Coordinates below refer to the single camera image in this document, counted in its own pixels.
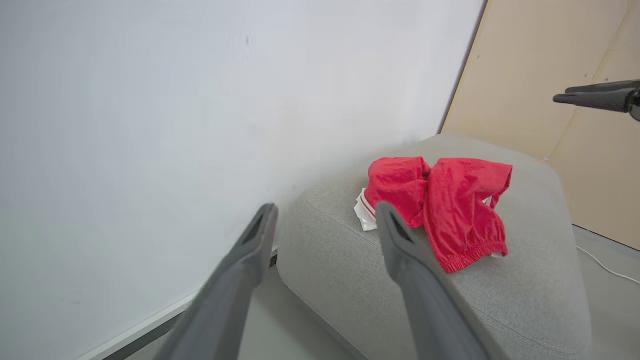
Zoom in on thin white floor cable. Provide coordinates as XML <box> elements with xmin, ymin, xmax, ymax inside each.
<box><xmin>575</xmin><ymin>244</ymin><xmax>640</xmax><ymax>286</ymax></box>

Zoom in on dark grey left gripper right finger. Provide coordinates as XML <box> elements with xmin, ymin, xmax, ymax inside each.
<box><xmin>375</xmin><ymin>201</ymin><xmax>489</xmax><ymax>360</ymax></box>

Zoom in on light grey fabric sofa seat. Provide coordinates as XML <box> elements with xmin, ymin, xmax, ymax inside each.
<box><xmin>276</xmin><ymin>133</ymin><xmax>593</xmax><ymax>360</ymax></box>

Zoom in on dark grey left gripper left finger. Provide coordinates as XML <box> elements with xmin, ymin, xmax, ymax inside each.
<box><xmin>155</xmin><ymin>202</ymin><xmax>279</xmax><ymax>360</ymax></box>

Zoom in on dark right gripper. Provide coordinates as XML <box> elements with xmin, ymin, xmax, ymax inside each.
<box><xmin>552</xmin><ymin>79</ymin><xmax>640</xmax><ymax>122</ymax></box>

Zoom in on beige wooden panel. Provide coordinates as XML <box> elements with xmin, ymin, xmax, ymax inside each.
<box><xmin>440</xmin><ymin>0</ymin><xmax>630</xmax><ymax>161</ymax></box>
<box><xmin>547</xmin><ymin>0</ymin><xmax>640</xmax><ymax>251</ymax></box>

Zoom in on red shorts with white trim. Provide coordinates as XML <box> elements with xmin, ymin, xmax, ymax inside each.
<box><xmin>353</xmin><ymin>156</ymin><xmax>514</xmax><ymax>275</ymax></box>

